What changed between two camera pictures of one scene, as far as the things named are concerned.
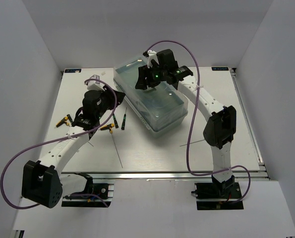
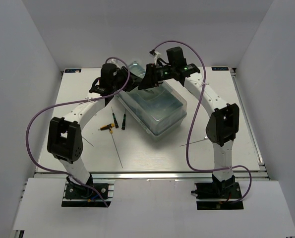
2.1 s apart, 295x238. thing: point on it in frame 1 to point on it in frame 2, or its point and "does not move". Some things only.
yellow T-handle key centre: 109,127 does not move
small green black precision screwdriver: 115,121 does not move
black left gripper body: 107,99 to 122,77
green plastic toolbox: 158,109 does not move
